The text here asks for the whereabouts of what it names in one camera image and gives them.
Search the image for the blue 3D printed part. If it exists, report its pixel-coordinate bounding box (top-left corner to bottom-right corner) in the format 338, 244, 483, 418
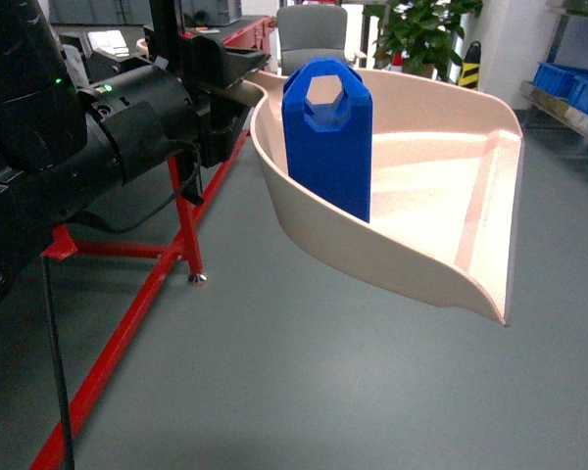
281, 57, 373, 222

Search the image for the black cable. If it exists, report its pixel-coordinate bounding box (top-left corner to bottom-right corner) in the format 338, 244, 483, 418
41, 141, 202, 470

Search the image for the grey office chair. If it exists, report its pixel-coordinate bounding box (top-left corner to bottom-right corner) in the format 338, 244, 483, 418
275, 3, 368, 76

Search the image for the green potted plant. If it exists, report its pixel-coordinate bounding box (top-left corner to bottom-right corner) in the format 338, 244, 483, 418
364, 0, 483, 81

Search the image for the stainless steel shelf rack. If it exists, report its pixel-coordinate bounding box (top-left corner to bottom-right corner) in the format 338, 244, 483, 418
520, 1, 588, 139

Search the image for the blue plastic bin right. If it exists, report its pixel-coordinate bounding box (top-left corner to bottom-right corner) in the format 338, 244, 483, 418
532, 62, 588, 98

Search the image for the red metal table frame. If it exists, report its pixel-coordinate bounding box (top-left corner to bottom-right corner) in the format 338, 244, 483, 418
30, 129, 249, 469

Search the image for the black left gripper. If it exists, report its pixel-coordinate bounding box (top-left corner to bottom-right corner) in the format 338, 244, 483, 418
76, 35, 270, 205

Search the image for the yellow black traffic cone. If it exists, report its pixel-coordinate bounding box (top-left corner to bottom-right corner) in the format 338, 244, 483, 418
458, 41, 481, 90

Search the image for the beige plastic dustpan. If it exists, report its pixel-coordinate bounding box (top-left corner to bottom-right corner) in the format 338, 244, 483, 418
226, 70, 523, 325

